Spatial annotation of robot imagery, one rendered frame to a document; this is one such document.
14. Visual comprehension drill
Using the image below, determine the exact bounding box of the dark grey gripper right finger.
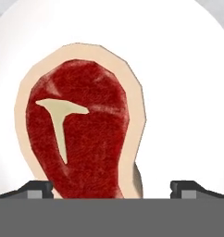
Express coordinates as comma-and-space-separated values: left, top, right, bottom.
169, 180, 224, 200

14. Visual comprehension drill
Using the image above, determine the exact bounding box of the red T-bone steak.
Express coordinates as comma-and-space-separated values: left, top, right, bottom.
14, 43, 147, 200

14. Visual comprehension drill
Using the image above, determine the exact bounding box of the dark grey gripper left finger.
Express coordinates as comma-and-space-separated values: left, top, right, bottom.
0, 180, 55, 200

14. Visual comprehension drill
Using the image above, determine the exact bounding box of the white round plate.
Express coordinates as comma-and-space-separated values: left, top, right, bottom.
0, 0, 224, 200

